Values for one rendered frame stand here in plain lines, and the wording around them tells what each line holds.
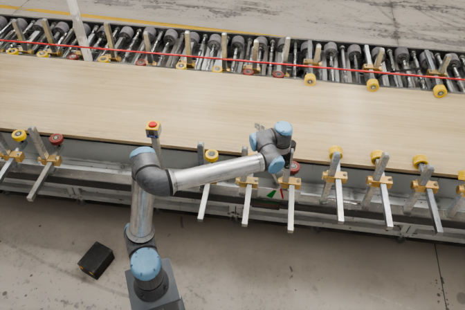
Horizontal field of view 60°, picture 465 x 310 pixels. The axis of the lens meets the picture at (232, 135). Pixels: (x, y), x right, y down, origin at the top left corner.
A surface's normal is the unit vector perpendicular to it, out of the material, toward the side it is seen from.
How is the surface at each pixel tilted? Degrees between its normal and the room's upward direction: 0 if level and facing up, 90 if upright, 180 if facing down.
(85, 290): 0
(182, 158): 90
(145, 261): 5
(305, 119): 0
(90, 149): 90
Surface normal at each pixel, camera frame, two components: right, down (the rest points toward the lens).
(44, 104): 0.01, -0.70
